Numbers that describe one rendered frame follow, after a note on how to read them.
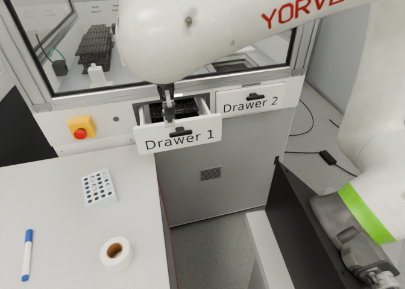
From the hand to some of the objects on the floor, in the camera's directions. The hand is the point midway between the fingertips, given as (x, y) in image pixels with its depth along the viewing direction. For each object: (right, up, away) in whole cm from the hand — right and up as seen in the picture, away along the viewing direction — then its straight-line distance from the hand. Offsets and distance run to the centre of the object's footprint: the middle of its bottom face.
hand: (169, 118), depth 65 cm
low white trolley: (-32, -89, +49) cm, 106 cm away
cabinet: (-6, -33, +116) cm, 121 cm away
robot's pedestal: (+40, -93, +40) cm, 109 cm away
